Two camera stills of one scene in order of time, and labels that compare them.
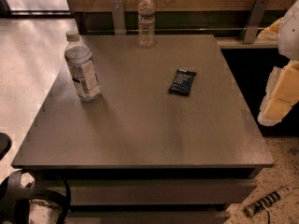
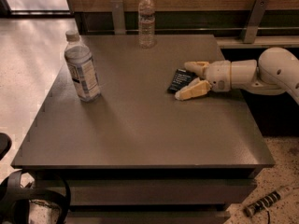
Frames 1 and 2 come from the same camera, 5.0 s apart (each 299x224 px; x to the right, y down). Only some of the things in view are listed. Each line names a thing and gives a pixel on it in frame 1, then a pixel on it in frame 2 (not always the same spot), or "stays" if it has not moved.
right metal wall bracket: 256,21 stays
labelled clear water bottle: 80,63 stays
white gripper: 290,35 to 218,75
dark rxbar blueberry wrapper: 181,82 stays
